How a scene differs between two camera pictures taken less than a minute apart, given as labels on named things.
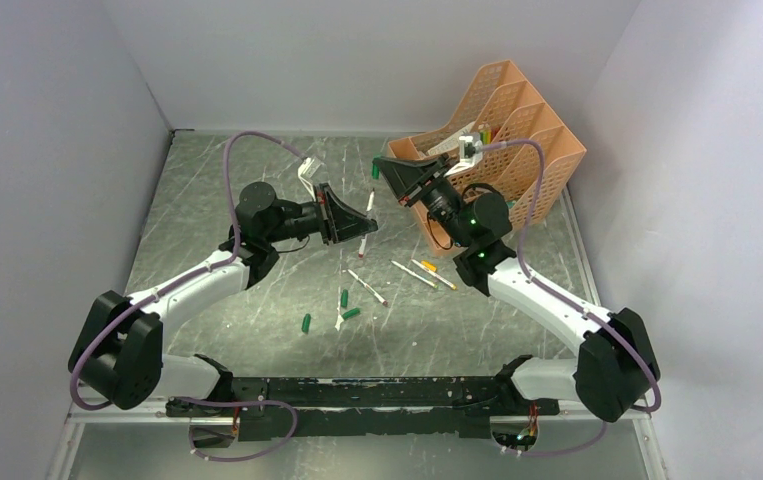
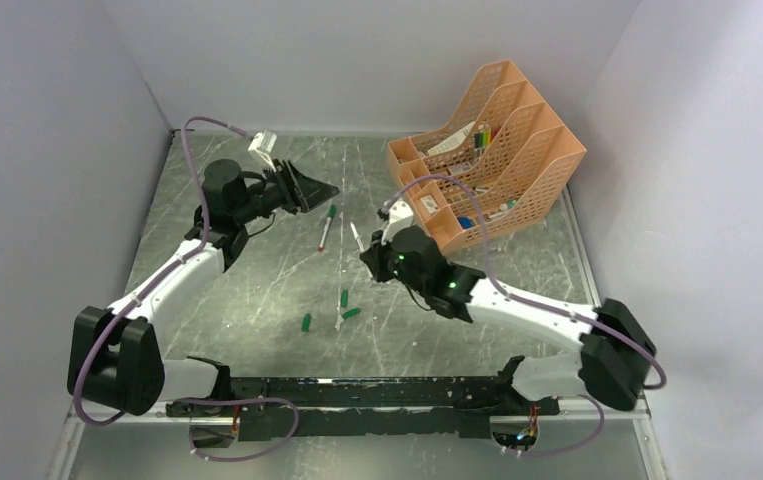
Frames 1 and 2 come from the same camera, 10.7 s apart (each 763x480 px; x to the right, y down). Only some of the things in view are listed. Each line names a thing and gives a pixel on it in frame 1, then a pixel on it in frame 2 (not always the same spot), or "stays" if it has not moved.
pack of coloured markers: [487, 136] stays
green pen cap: [351, 313] stays
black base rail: [298, 408] stays
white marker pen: [381, 299] to [359, 242]
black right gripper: [402, 175] to [375, 257]
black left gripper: [344, 222] to [309, 192]
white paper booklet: [450, 143] stays
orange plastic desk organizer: [505, 139] stays
